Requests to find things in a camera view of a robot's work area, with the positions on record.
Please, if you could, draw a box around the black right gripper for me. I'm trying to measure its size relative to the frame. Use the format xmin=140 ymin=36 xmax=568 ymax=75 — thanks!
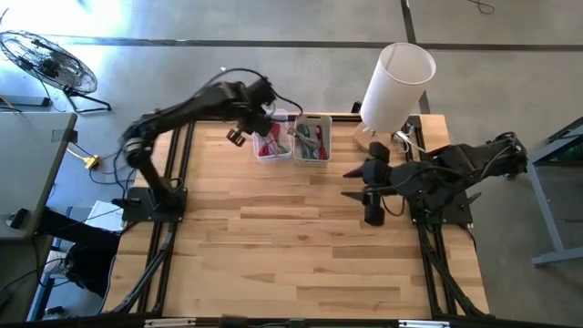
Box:
xmin=340 ymin=140 xmax=397 ymax=228

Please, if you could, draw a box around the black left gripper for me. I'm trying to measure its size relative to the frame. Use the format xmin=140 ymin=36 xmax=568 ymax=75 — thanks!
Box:
xmin=226 ymin=102 xmax=274 ymax=148

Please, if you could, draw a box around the clear plastic bin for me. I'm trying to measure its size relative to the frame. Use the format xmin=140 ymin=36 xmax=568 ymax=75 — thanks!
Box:
xmin=251 ymin=108 xmax=293 ymax=164

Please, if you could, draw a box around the white plastic bin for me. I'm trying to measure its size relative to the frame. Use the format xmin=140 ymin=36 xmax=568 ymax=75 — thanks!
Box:
xmin=293 ymin=113 xmax=332 ymax=168

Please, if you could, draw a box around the white shade wooden base lamp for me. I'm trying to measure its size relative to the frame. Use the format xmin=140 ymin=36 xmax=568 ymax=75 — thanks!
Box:
xmin=353 ymin=42 xmax=437 ymax=154

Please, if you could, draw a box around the yellow power plug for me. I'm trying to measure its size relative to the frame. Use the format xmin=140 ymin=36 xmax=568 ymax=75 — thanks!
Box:
xmin=67 ymin=148 xmax=102 ymax=170

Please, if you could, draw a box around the white paper sheet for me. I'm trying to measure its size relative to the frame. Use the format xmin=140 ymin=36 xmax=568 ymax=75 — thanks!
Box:
xmin=85 ymin=200 xmax=127 ymax=232

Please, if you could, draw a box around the black bag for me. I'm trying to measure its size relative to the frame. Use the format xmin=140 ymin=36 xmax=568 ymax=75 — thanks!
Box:
xmin=36 ymin=207 xmax=122 ymax=297

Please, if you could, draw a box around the black floor fan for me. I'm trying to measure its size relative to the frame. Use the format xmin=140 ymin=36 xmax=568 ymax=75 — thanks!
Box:
xmin=0 ymin=29 xmax=113 ymax=114

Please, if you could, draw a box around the grey desk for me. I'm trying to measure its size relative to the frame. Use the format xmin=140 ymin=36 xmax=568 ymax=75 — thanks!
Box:
xmin=0 ymin=111 xmax=78 ymax=241

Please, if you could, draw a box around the black aluminium table frame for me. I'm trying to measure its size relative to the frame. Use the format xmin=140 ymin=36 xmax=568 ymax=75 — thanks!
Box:
xmin=111 ymin=111 xmax=491 ymax=320

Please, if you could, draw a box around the white lamp cord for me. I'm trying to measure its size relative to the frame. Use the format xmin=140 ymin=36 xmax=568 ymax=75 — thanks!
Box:
xmin=391 ymin=129 xmax=420 ymax=154

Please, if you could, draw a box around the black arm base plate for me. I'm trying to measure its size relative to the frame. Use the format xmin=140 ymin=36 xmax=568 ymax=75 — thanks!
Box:
xmin=111 ymin=186 xmax=188 ymax=223
xmin=407 ymin=189 xmax=483 ymax=225

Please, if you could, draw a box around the silver metal bracket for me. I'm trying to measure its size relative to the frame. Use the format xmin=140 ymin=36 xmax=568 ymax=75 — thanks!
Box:
xmin=398 ymin=320 xmax=450 ymax=328
xmin=144 ymin=318 xmax=197 ymax=328

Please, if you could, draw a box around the grey metal table frame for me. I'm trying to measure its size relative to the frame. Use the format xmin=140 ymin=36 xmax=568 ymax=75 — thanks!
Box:
xmin=502 ymin=116 xmax=583 ymax=268

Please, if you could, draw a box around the black floor cable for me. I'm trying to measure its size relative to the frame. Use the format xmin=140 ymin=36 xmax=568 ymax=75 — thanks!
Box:
xmin=466 ymin=0 xmax=496 ymax=15

